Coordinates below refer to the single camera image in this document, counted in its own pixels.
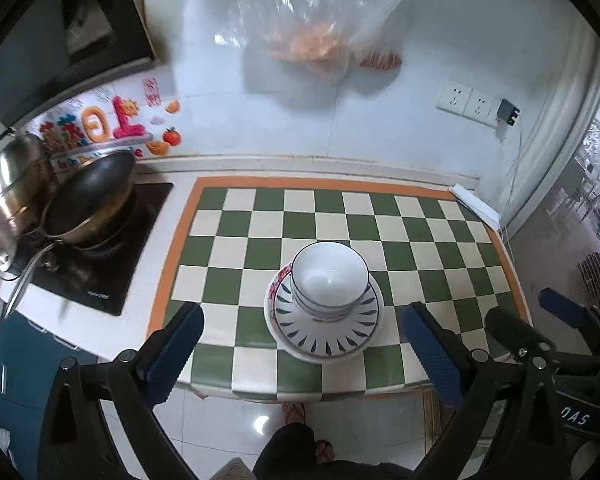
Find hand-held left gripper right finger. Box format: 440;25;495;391
400;302;566;480

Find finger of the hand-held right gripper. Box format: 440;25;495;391
485;305;557;361
538;287;600;350

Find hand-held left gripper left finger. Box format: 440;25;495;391
37;301;205;480

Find white plate with leaf pattern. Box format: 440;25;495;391
264;267;385;362

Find white bowl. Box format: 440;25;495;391
290;241;371;307
294;292;373;316
302;307;367;322

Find blue leaf pattern plate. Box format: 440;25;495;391
271;266;382;355

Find black induction cooktop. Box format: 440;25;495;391
0;182;175;317

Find green white checkered mat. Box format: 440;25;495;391
147;176;533;403

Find white power strip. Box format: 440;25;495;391
452;184;501;226

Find person's leg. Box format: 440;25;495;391
252;422;415;480

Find blue cabinet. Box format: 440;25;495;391
0;310;100;441

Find black wok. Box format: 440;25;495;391
2;150;139;318

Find black plug adapter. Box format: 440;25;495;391
496;98;521;127

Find stainless steel pot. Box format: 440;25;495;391
0;132;58;273

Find plastic bag with red food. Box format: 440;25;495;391
347;0;415;71

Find plastic bag with orange food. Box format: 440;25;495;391
215;0;353;86

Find black range hood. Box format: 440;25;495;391
0;0;155;133

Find white cable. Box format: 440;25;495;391
500;124;527;206

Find white door frame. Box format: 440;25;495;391
500;25;600;241

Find white wall socket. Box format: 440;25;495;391
462;89;501;125
436;80;473;117

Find colourful wall stickers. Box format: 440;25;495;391
37;77;183;171

